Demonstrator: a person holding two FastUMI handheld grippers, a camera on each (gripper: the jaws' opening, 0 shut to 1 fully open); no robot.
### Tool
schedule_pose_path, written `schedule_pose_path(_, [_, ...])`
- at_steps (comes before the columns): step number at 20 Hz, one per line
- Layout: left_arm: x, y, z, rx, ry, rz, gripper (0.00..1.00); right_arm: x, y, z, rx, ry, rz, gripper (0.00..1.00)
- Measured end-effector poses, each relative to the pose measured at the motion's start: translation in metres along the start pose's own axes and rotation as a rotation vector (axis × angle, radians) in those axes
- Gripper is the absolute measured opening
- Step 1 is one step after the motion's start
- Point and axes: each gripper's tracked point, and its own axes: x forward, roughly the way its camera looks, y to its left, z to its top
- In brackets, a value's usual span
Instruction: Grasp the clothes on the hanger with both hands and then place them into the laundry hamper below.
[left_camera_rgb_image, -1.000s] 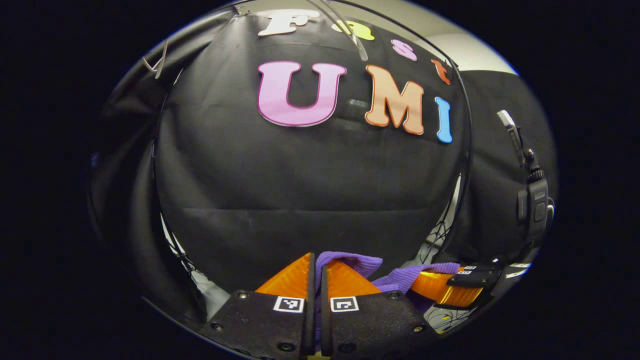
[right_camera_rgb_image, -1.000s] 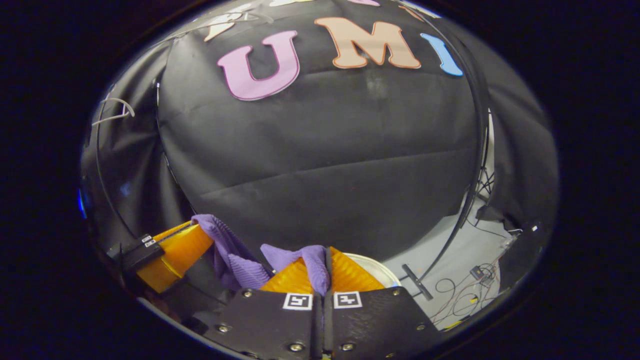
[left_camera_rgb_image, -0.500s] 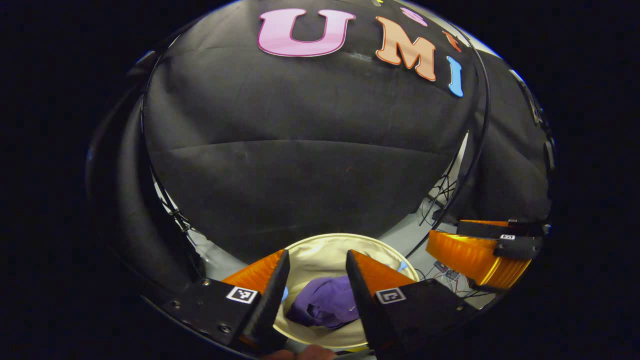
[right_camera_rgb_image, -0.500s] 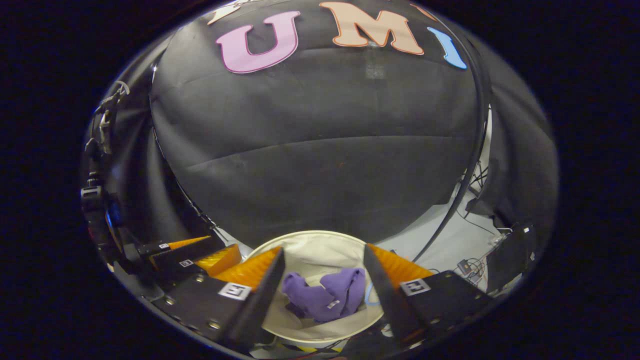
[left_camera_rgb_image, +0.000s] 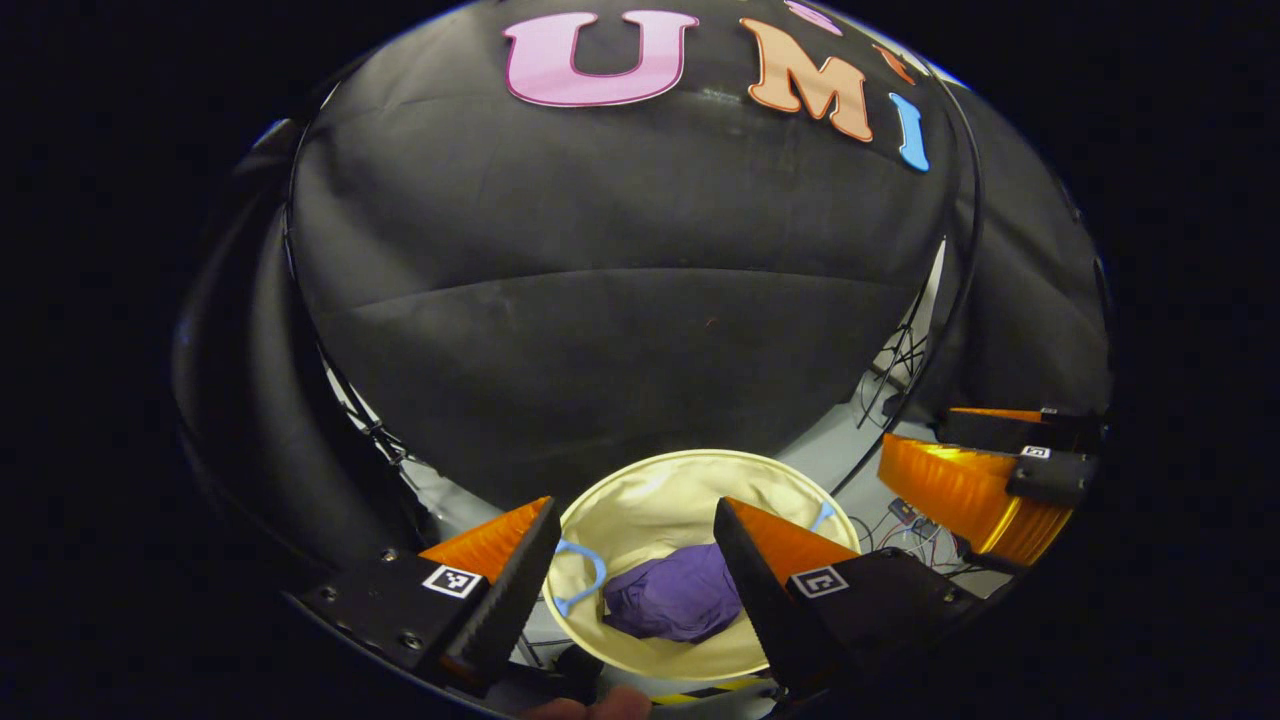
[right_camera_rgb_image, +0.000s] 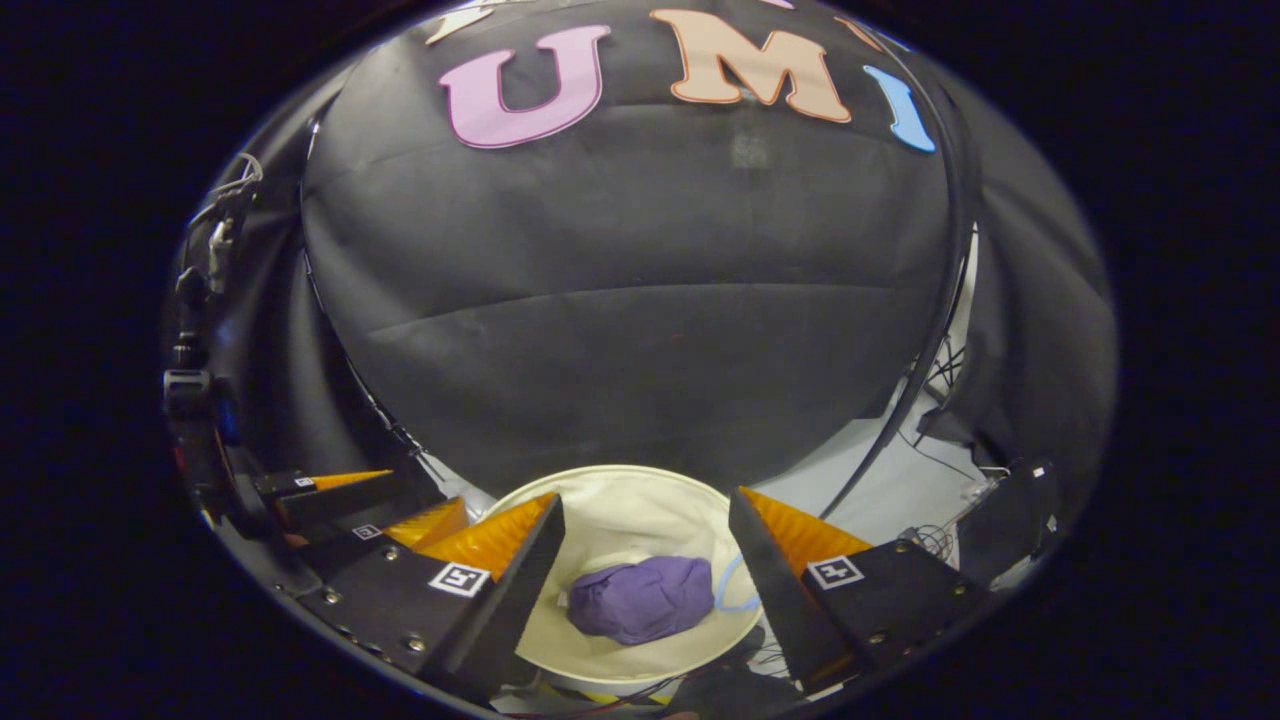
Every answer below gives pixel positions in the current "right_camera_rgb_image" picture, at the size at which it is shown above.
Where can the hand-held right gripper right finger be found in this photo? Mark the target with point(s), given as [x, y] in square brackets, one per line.
[775, 590]

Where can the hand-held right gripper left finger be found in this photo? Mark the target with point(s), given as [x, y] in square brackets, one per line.
[520, 590]

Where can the black tripod stand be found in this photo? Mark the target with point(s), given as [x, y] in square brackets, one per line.
[945, 365]

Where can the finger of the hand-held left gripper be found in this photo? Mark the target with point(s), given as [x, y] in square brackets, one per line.
[345, 548]
[340, 492]

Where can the cream laundry hamper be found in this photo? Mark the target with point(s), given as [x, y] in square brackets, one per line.
[640, 510]

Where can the black equipment box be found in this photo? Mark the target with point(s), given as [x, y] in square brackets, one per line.
[1010, 520]

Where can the black clothes rack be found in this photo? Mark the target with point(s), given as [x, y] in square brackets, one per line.
[955, 250]

